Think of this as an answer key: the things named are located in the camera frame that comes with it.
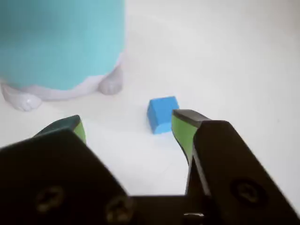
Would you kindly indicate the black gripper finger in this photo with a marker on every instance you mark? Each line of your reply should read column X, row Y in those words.
column 58, row 175
column 229, row 168

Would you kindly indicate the teal whale-shaped bin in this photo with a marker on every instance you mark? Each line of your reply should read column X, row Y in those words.
column 58, row 42

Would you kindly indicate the blue lego block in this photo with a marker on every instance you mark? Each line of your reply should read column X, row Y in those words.
column 161, row 110

